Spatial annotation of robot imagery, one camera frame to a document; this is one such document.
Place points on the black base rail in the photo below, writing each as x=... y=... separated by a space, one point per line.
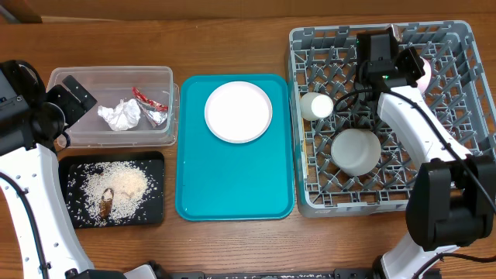
x=339 y=273

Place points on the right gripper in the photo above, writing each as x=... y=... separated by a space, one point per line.
x=404 y=55

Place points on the large pink plate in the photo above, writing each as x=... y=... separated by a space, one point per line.
x=238 y=112

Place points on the clear plastic bin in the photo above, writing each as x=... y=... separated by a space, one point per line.
x=112 y=84

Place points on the red foil wrapper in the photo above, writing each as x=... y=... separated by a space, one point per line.
x=154 y=111

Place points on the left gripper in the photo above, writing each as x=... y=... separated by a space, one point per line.
x=73 y=108

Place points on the cardboard backdrop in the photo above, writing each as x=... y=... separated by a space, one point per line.
x=35 y=10

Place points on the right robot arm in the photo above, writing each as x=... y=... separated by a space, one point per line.
x=452 y=202

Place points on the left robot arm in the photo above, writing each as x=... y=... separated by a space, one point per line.
x=31 y=119

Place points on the white napkin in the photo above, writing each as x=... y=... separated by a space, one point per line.
x=124 y=116

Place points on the grey dishwasher rack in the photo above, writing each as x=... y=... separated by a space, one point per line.
x=323 y=59

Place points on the teal plastic tray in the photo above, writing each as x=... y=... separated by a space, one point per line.
x=220 y=181

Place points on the black plastic tray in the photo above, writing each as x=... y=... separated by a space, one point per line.
x=155 y=209

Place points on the cream paper cup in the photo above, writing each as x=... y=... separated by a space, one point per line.
x=315 y=106

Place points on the grey bowl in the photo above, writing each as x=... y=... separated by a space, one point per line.
x=356 y=151

